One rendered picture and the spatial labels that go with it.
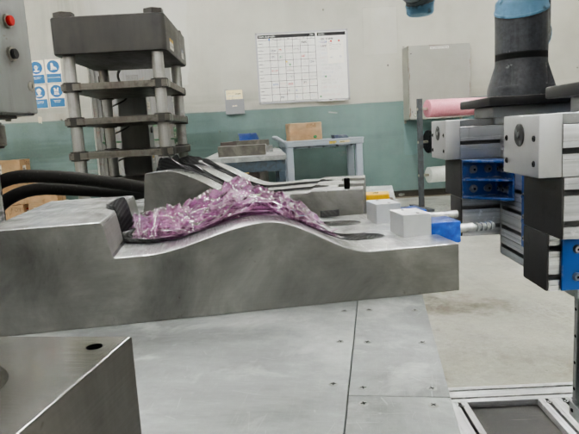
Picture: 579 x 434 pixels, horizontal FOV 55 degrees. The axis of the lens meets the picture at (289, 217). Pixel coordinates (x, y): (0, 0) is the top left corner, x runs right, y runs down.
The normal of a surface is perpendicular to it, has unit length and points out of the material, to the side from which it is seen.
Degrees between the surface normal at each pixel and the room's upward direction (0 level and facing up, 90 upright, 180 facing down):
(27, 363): 0
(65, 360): 0
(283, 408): 0
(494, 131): 90
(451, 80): 90
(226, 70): 90
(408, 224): 90
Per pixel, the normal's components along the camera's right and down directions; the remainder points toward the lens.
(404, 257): 0.15, 0.15
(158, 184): -0.15, 0.16
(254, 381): -0.06, -0.99
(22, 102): 0.99, -0.04
